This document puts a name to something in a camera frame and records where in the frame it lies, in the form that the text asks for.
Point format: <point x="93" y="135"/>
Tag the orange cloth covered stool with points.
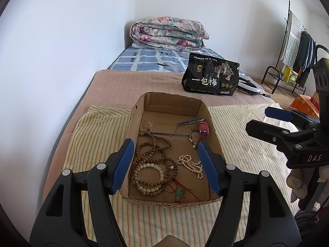
<point x="303" y="103"/>

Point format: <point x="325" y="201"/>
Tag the blue checked bed sheet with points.
<point x="144" y="59"/>

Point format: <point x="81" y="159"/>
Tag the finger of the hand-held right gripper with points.
<point x="270" y="132"/>
<point x="277" y="113"/>

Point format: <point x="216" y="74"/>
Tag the dark red flat box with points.
<point x="314" y="101"/>

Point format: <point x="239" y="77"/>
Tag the black metal clothes rack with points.
<point x="270" y="69"/>

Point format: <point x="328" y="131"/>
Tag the person's right hand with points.
<point x="295" y="182"/>

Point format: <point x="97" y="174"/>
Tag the yellow green printed box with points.
<point x="293" y="77"/>

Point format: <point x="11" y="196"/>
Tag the brown cardboard box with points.
<point x="164" y="108"/>

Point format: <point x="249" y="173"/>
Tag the folded floral quilt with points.
<point x="167" y="30"/>

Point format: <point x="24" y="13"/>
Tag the black snack bag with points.
<point x="205" y="82"/>

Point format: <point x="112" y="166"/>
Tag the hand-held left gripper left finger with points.
<point x="120" y="169"/>

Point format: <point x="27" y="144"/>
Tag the grey blue garment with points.
<point x="305" y="217"/>

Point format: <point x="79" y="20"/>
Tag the brown blanket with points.
<point x="115" y="87"/>

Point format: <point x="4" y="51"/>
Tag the striped hanging towel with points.
<point x="293" y="36"/>

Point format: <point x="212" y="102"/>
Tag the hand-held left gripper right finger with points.
<point x="208" y="167"/>

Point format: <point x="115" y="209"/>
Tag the striped cream cloth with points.
<point x="97" y="133"/>

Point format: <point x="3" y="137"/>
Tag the dark hanging clothes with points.
<point x="305" y="51"/>

